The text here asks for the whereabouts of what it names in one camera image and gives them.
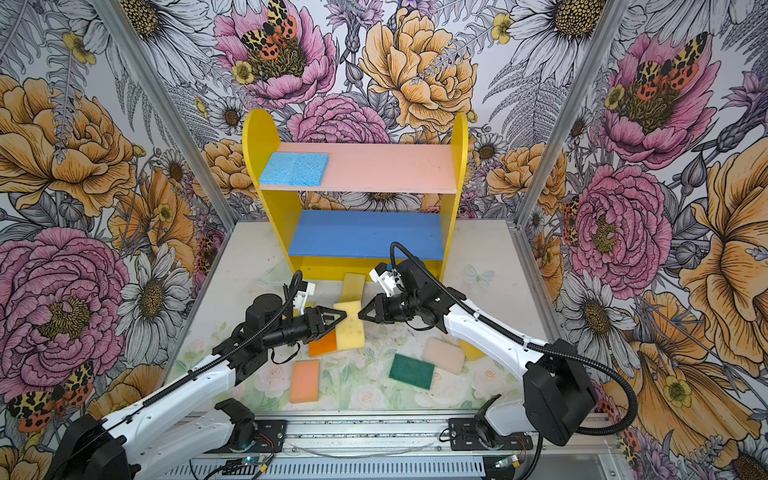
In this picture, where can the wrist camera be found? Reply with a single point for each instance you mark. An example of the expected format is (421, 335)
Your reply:
(387, 279)
(305, 291)

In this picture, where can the blue cellulose sponge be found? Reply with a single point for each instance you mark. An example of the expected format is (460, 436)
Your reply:
(281, 169)
(308, 169)

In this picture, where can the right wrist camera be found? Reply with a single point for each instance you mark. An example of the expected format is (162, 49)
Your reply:
(387, 279)

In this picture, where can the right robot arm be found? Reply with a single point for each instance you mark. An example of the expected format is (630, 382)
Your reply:
(557, 395)

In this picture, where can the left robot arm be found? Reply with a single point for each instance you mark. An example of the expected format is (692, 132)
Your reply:
(153, 435)

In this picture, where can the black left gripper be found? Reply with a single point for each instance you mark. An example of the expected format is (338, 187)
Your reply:
(317, 321)

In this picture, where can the dark green scouring pad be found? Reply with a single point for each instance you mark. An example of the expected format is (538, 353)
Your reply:
(411, 371)

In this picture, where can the peach pink sponge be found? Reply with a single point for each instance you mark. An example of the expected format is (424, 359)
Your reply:
(305, 382)

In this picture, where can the pale pink sponge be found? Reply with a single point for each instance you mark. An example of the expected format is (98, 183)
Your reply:
(444, 356)

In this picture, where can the yellow sponge right side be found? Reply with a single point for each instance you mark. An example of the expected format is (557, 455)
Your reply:
(471, 352)

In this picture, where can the orange sponge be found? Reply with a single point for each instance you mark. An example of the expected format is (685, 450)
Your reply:
(323, 346)

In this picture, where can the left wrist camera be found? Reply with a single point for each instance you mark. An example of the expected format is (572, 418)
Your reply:
(305, 291)

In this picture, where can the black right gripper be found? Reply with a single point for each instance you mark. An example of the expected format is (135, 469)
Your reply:
(379, 303)

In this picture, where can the yellow sponge with green back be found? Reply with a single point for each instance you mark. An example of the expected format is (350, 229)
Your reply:
(352, 287)

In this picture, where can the aluminium frame post left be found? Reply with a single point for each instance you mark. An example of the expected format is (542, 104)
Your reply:
(141, 64)

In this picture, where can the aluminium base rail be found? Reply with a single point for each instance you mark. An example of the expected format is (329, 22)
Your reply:
(362, 445)

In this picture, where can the aluminium frame post right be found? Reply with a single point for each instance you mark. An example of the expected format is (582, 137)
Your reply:
(605, 31)

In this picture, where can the yellow shelf with coloured boards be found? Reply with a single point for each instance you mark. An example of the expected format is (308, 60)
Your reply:
(370, 195)

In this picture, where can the bright yellow sponge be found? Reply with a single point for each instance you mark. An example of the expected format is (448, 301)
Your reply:
(350, 333)

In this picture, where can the aluminium frame post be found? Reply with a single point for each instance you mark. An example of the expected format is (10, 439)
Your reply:
(141, 64)
(605, 31)

